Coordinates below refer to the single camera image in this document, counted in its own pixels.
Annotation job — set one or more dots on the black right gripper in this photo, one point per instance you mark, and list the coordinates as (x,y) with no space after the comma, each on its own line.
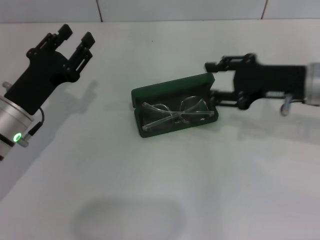
(270,80)

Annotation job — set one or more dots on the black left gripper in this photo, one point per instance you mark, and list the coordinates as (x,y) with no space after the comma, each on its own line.
(40,75)

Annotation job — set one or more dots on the green glasses case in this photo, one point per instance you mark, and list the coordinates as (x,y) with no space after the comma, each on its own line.
(175,87)

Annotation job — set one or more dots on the clear transparent glasses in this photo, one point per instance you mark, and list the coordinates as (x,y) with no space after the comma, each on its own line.
(175,114)

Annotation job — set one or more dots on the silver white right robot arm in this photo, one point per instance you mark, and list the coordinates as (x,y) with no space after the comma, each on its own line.
(313,85)

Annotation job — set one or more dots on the small silver left wrist stub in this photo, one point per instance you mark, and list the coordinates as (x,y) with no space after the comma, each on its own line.
(6,85)

